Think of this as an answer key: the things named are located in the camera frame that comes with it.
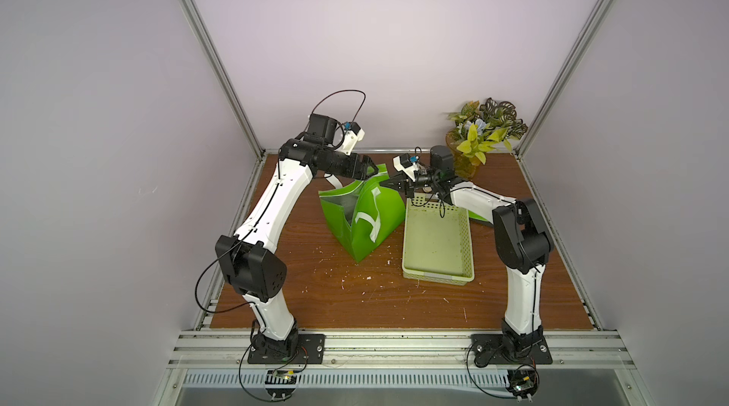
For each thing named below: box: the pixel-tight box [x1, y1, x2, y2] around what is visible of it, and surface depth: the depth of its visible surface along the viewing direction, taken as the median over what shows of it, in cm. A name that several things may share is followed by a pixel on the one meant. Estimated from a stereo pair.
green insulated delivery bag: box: [317, 163, 407, 264], surface depth 84 cm
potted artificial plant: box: [445, 96, 528, 180], surface depth 97 cm
